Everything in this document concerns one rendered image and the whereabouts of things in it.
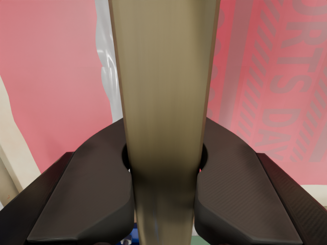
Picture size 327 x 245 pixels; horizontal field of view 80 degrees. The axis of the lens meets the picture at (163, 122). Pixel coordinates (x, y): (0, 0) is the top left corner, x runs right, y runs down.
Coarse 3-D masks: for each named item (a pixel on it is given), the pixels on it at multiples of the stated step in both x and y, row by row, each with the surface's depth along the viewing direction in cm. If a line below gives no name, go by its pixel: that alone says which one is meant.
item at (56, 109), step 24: (0, 72) 25; (24, 72) 25; (48, 72) 25; (72, 72) 24; (96, 72) 24; (24, 96) 26; (48, 96) 26; (72, 96) 26; (96, 96) 26; (24, 120) 28; (48, 120) 28; (72, 120) 28; (96, 120) 28; (48, 144) 30; (72, 144) 30; (288, 168) 32; (312, 168) 32
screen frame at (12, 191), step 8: (0, 160) 31; (0, 168) 31; (0, 176) 31; (8, 176) 33; (0, 184) 31; (8, 184) 33; (0, 192) 31; (8, 192) 33; (16, 192) 35; (0, 200) 31; (8, 200) 33; (0, 208) 32; (192, 232) 35
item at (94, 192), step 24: (120, 120) 11; (96, 144) 9; (120, 144) 9; (72, 168) 8; (96, 168) 8; (120, 168) 8; (72, 192) 7; (96, 192) 7; (120, 192) 6; (48, 216) 6; (72, 216) 6; (96, 216) 6; (120, 216) 6; (48, 240) 5; (72, 240) 5; (96, 240) 6; (120, 240) 7
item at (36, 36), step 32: (0, 0) 21; (32, 0) 21; (64, 0) 21; (0, 32) 22; (32, 32) 22; (64, 32) 22; (0, 64) 24; (32, 64) 24; (64, 64) 24; (96, 64) 24
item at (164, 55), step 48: (144, 0) 5; (192, 0) 5; (144, 48) 5; (192, 48) 5; (144, 96) 6; (192, 96) 6; (144, 144) 7; (192, 144) 7; (144, 192) 8; (192, 192) 8; (144, 240) 10
